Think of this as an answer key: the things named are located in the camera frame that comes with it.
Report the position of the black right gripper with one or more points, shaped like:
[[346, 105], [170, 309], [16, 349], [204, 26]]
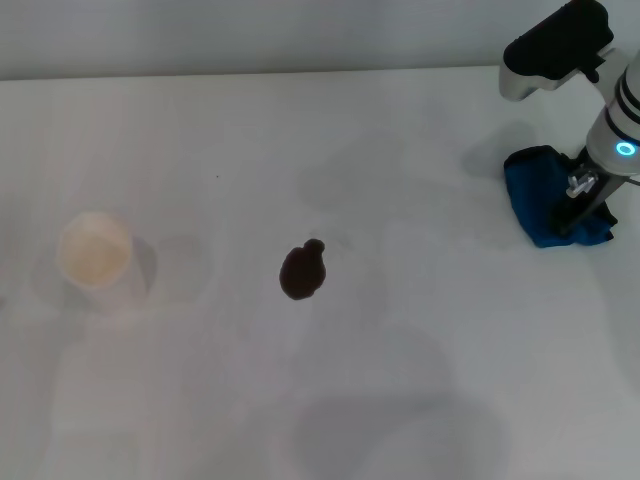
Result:
[[592, 205]]

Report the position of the black water stain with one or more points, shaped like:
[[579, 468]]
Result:
[[302, 272]]

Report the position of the blue rag with black trim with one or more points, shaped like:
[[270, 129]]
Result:
[[532, 195]]

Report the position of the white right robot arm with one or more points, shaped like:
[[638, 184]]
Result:
[[617, 117]]

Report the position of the white paper cup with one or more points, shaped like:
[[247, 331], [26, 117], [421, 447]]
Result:
[[95, 250]]

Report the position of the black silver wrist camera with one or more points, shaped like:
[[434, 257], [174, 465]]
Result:
[[555, 40]]

